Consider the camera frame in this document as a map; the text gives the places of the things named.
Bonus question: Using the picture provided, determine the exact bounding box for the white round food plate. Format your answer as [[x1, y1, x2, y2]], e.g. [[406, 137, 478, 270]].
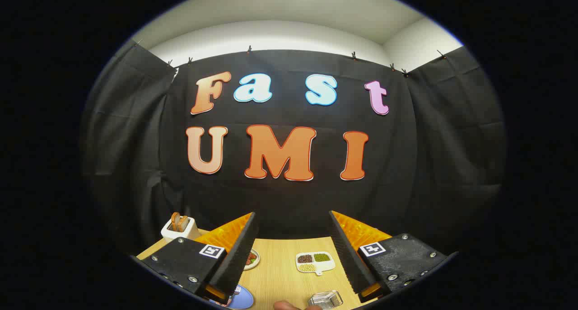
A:
[[244, 249, 261, 271]]

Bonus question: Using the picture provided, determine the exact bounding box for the metal cutlery rack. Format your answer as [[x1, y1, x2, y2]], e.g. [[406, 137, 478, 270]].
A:
[[308, 290, 344, 310]]

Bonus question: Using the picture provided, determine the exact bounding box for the blue plate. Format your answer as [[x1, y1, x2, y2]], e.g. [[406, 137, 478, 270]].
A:
[[224, 284, 254, 310]]

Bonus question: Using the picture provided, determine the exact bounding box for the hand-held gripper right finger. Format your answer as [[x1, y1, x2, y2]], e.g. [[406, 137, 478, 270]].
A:
[[328, 211, 459, 301]]

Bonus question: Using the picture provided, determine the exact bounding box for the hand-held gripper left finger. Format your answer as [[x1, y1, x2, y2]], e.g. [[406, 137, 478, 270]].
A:
[[131, 212, 259, 304]]

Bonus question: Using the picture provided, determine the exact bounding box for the white divided dish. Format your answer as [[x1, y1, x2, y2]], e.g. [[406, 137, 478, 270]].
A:
[[296, 251, 336, 276]]

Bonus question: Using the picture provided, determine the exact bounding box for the white toaster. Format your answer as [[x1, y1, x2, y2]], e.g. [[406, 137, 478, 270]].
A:
[[161, 216, 201, 244]]

